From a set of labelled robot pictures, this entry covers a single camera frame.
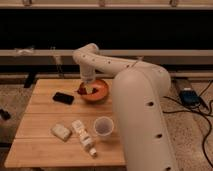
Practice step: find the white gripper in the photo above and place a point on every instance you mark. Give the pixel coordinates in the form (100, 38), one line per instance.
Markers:
(87, 74)

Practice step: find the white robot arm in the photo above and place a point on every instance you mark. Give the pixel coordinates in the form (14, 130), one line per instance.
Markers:
(136, 91)

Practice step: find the black rectangular sponge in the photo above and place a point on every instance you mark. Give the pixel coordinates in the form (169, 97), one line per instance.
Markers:
(63, 98)

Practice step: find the white sponge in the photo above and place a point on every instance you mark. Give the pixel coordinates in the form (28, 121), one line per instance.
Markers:
(61, 132)

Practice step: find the orange bowl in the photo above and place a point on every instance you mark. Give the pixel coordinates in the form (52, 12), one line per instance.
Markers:
(103, 90)

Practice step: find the white plastic bottle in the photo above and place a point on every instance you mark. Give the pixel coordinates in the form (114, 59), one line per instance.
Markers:
(85, 138)

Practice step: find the black object at left edge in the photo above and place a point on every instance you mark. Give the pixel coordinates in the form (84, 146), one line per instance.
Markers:
(4, 114)

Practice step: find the blue power box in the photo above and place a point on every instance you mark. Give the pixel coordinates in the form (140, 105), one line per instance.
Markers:
(189, 97)

